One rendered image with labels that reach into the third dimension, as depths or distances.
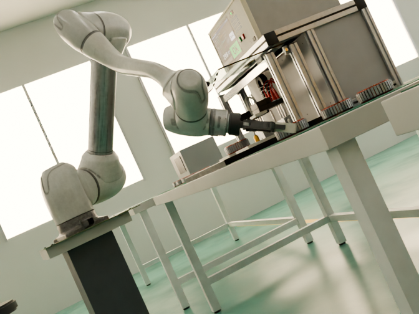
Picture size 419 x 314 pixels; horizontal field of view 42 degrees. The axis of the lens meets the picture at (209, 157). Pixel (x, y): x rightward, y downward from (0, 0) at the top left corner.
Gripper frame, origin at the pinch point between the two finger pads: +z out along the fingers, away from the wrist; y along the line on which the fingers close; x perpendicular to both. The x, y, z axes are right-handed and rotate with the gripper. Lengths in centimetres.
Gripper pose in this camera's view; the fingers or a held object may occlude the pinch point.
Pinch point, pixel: (290, 129)
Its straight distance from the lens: 179.0
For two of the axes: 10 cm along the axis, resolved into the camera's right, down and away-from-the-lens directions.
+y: -0.5, 0.1, -10.0
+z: 9.9, 0.9, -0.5
